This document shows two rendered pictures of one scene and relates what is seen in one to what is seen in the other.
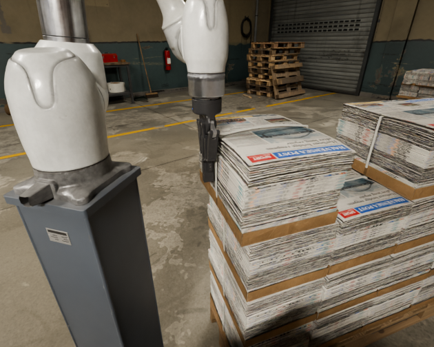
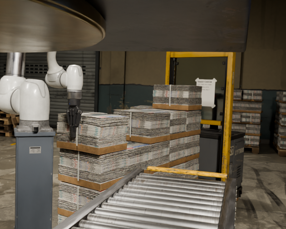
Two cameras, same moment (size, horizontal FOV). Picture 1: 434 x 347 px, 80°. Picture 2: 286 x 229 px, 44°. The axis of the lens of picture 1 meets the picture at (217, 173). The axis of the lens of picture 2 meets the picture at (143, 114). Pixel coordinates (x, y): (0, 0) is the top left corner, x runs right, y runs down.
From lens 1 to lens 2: 167 cm
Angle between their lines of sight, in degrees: 42
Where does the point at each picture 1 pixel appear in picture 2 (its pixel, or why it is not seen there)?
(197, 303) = not seen: outside the picture
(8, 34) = not seen: outside the picture
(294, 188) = (112, 130)
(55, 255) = (28, 162)
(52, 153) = (41, 113)
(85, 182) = (47, 126)
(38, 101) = (41, 95)
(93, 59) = not seen: hidden behind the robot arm
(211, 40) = (80, 79)
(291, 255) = (114, 164)
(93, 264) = (49, 161)
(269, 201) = (106, 134)
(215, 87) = (80, 95)
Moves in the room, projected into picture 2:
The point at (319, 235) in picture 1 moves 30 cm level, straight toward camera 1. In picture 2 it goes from (122, 155) to (128, 165)
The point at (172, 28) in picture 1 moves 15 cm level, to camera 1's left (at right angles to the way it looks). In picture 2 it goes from (56, 74) to (32, 72)
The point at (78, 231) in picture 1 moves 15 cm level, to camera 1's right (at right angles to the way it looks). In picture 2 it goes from (47, 144) to (73, 142)
